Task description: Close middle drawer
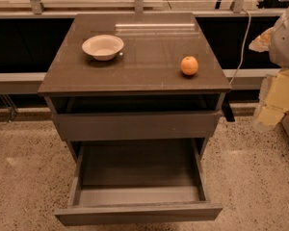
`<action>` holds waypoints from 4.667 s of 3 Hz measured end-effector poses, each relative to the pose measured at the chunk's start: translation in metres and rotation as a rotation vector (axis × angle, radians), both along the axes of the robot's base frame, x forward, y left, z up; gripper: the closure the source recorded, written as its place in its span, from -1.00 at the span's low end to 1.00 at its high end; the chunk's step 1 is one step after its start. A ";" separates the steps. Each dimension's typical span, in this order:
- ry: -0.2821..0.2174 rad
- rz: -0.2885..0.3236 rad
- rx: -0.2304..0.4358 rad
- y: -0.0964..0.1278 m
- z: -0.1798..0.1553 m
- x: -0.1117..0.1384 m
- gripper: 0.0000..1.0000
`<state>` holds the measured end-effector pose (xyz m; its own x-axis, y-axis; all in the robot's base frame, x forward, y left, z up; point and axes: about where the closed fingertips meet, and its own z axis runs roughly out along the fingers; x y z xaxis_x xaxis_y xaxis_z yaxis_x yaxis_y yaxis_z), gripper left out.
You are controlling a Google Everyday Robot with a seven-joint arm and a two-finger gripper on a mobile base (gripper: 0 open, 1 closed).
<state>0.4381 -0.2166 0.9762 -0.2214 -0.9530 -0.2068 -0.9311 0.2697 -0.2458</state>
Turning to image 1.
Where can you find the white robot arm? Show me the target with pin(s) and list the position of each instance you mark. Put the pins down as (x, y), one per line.
(276, 41)

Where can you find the white bowl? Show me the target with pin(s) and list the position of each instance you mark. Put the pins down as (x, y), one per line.
(103, 47)

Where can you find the metal railing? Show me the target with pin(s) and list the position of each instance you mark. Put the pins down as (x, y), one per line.
(12, 81)

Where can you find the orange fruit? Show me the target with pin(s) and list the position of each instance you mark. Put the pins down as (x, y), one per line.
(189, 66)

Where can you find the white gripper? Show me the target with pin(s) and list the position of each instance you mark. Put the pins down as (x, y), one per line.
(286, 43)

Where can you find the grey top drawer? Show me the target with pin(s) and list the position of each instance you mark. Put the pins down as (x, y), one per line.
(136, 126)

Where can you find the grey drawer cabinet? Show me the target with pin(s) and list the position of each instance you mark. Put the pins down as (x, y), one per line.
(144, 77)

